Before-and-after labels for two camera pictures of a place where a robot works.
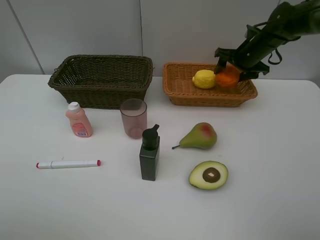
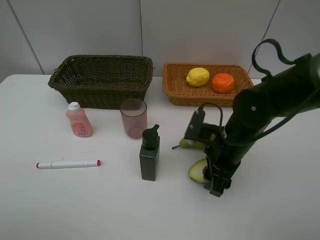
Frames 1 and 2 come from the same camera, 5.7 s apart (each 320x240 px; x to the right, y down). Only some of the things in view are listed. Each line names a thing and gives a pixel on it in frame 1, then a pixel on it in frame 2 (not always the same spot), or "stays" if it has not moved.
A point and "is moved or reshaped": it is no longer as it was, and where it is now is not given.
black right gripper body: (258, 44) to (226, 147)
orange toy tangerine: (229, 78) to (222, 83)
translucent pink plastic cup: (134, 114) stays
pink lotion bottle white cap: (80, 124) stays
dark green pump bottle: (149, 154) stays
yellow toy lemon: (204, 79) is moved or reshaped
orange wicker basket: (179, 87) stays
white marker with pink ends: (68, 163) stays
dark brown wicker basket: (102, 82) stays
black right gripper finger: (253, 74) to (221, 180)
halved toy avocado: (209, 175) is moved or reshaped
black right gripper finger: (225, 55) to (208, 179)
